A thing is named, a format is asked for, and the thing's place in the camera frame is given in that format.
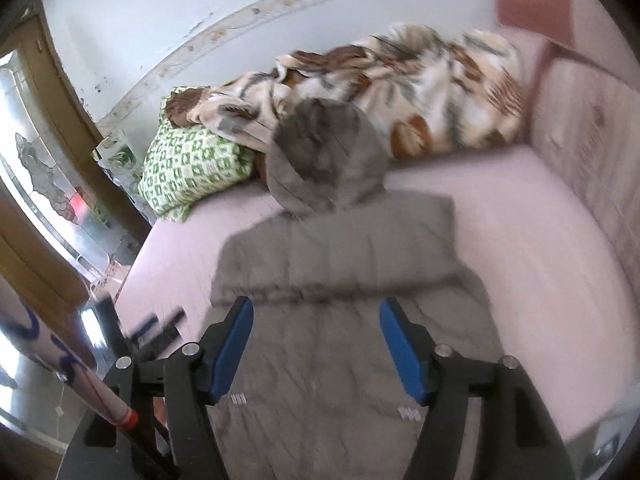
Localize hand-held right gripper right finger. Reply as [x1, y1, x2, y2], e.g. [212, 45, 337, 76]
[379, 297, 583, 480]

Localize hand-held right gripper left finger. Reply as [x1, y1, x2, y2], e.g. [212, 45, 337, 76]
[57, 296, 255, 480]

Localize grey quilted puffer jacket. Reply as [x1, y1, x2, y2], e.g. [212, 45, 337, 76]
[210, 97, 506, 480]

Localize pink quilted bed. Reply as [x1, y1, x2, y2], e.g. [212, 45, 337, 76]
[115, 145, 632, 461]

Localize green patterned pillow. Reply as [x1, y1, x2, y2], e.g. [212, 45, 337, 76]
[137, 95, 257, 223]

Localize green printed plastic bag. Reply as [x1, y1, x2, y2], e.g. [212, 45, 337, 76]
[95, 130, 151, 221]

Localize stained glass door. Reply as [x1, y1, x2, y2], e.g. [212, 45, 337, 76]
[0, 50, 132, 281]

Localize leaf print fleece blanket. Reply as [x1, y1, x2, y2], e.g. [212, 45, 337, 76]
[166, 22, 526, 161]

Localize striped floral back cushion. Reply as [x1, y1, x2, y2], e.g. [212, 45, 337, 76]
[527, 42, 640, 281]

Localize pink and brown sofa armrest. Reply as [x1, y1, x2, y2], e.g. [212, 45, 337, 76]
[497, 0, 640, 63]

